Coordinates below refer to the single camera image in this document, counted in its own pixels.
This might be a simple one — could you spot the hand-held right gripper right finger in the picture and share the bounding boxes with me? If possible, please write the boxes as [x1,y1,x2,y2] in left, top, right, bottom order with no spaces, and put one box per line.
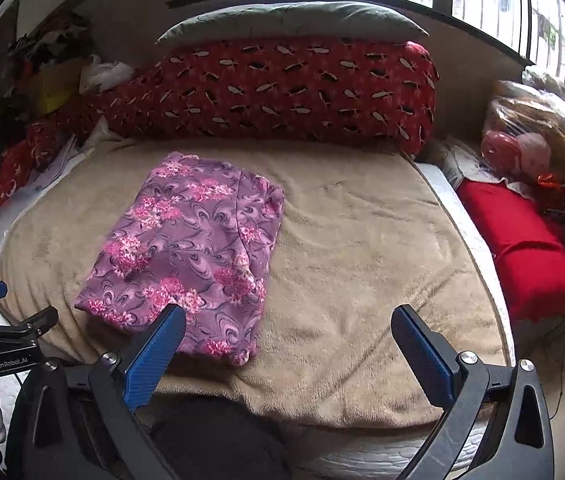
[391,303,556,480]

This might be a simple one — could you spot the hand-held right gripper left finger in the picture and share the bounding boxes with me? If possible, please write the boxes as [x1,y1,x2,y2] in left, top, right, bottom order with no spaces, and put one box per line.
[6,304,187,480]

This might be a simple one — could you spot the purple floral garment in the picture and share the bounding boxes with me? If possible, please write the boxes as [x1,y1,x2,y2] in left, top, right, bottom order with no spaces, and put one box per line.
[72,152,286,367]

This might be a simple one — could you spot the floral clothes pile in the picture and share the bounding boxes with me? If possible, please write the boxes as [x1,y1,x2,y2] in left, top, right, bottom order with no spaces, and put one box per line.
[6,14,94,77]

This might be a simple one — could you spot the black cloth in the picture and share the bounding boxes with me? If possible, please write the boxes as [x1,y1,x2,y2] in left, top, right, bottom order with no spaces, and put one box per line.
[149,394,294,480]

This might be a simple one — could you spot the beige fleece blanket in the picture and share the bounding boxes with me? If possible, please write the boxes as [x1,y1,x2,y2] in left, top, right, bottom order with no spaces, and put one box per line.
[0,137,511,429]

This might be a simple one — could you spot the red cushion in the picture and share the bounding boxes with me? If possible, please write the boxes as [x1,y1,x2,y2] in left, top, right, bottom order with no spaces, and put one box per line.
[456,177,565,324]

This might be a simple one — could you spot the yellow bag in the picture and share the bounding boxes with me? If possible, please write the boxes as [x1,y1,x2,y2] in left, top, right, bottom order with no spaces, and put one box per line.
[36,66,82,114]

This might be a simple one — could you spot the pink plastic bag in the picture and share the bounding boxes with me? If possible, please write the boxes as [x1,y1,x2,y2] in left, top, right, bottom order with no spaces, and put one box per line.
[479,129,554,184]

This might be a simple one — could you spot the white plastic bag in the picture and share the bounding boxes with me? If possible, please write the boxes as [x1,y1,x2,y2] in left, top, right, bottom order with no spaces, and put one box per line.
[79,55,136,94]

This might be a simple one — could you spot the clear plastic bag brown contents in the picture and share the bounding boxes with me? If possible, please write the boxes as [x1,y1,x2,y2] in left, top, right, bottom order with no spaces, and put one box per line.
[491,79,565,173]

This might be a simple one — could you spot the white fluffy bundle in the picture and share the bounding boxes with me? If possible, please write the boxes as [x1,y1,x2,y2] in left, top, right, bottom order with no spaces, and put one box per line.
[521,64,565,128]

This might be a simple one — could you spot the red patterned quilt roll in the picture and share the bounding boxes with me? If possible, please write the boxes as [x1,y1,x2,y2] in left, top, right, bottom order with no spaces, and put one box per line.
[0,37,440,218]

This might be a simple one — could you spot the grey pillow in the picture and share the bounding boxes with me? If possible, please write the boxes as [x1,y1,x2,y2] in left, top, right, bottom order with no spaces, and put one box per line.
[155,2,431,45]

